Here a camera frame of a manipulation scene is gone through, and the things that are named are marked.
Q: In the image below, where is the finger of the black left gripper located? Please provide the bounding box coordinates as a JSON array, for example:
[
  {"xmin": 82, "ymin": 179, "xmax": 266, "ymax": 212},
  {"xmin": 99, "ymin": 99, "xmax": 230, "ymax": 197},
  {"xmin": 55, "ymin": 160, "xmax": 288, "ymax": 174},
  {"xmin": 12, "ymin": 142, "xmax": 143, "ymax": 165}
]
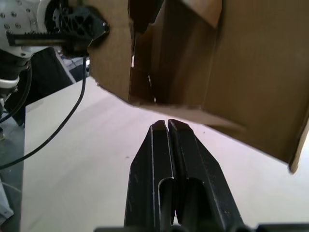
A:
[
  {"xmin": 57, "ymin": 5, "xmax": 110, "ymax": 47},
  {"xmin": 137, "ymin": 9, "xmax": 156, "ymax": 34}
]

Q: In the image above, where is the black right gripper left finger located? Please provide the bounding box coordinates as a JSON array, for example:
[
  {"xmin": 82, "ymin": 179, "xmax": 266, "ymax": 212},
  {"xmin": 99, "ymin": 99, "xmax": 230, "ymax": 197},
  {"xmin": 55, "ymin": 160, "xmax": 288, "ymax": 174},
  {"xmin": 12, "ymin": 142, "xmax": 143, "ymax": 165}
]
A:
[{"xmin": 124, "ymin": 120, "xmax": 179, "ymax": 228}]

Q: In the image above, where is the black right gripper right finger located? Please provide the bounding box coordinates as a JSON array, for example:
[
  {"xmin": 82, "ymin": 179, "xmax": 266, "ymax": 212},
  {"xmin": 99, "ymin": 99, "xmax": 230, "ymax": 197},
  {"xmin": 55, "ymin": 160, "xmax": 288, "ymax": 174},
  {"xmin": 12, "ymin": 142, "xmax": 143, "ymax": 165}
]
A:
[{"xmin": 168, "ymin": 119, "xmax": 245, "ymax": 228}]

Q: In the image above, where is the small brown cardboard box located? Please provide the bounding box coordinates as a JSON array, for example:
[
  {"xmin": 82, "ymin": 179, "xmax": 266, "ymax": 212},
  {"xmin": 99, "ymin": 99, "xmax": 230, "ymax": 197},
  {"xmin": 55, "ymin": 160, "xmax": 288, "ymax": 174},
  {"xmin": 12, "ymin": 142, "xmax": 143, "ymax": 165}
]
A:
[{"xmin": 86, "ymin": 0, "xmax": 309, "ymax": 174}]

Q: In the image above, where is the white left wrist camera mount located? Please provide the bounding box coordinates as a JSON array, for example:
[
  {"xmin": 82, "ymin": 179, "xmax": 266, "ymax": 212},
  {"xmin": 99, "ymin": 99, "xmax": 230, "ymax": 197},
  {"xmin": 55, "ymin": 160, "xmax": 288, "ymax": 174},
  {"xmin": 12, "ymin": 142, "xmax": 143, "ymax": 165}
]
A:
[{"xmin": 0, "ymin": 0, "xmax": 53, "ymax": 58}]

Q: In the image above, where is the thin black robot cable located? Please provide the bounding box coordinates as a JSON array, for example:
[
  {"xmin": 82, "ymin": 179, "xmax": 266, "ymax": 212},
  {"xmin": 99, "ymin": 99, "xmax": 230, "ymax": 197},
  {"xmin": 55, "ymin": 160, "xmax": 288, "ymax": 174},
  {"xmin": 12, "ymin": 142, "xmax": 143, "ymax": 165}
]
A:
[{"xmin": 0, "ymin": 61, "xmax": 33, "ymax": 123}]

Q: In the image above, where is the long black robot cable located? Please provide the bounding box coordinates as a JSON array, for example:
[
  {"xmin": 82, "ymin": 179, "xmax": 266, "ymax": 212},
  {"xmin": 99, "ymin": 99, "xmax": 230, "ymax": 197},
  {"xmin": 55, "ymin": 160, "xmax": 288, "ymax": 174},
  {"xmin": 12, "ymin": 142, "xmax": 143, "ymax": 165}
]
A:
[{"xmin": 0, "ymin": 54, "xmax": 87, "ymax": 170}]

